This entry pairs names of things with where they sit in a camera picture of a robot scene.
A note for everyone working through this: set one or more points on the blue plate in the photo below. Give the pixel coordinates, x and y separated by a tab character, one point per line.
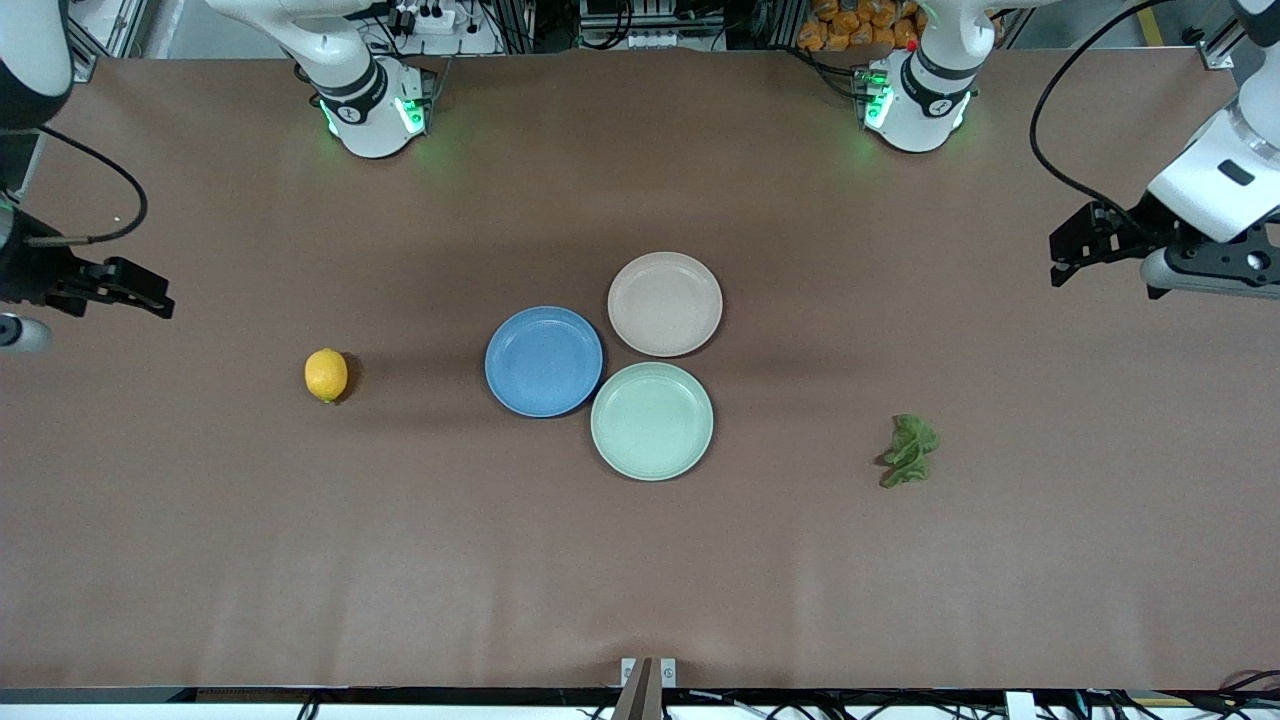
545	362

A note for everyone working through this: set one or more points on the green lettuce leaf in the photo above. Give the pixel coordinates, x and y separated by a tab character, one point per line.
910	450

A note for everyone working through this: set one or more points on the yellow lemon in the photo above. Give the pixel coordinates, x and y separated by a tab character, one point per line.
326	375

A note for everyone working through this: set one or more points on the bag of orange fruits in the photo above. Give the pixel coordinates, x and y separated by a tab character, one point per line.
850	25

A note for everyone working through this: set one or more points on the small white metal bracket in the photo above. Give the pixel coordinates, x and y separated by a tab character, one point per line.
627	672

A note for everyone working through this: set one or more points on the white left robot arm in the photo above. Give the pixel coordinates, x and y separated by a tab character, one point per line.
925	110

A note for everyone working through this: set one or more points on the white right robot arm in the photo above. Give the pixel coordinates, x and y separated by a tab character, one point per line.
365	110

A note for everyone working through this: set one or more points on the pale green plate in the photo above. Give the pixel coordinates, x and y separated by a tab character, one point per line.
652	422

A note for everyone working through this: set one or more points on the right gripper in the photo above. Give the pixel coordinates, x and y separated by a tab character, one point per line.
30	270

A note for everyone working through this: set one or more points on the white power strip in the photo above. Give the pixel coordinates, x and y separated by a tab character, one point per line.
425	18

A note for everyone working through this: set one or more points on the beige plate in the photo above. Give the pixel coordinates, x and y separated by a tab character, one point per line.
665	305

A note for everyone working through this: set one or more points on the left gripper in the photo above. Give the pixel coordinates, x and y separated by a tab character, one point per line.
1142	228

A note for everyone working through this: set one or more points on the aluminium frame profile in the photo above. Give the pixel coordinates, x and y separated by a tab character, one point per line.
100	40
1220	45

